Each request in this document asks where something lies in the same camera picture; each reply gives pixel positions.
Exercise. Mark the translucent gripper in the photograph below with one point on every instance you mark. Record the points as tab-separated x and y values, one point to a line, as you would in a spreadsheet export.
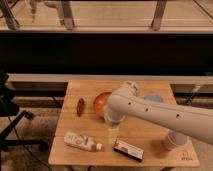
113	133

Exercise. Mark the white plastic bottle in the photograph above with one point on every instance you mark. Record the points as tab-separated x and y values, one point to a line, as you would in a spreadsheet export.
81	141

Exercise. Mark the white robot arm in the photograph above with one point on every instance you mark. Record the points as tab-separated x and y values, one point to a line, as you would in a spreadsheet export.
192	121

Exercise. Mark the black red white box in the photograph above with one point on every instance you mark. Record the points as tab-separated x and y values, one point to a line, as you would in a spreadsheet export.
128	150

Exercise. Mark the wooden table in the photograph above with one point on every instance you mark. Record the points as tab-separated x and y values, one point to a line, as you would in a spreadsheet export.
142	134

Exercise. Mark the orange bowl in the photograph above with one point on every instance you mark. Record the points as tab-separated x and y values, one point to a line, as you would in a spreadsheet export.
99	103

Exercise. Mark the red brown small object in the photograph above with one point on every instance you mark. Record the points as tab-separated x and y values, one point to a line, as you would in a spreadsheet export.
80	106

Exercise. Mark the blue sponge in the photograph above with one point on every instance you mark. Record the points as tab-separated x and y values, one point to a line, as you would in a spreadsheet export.
155	98

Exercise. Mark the white paper cup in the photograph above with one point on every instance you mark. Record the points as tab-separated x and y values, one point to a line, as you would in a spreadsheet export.
174	140

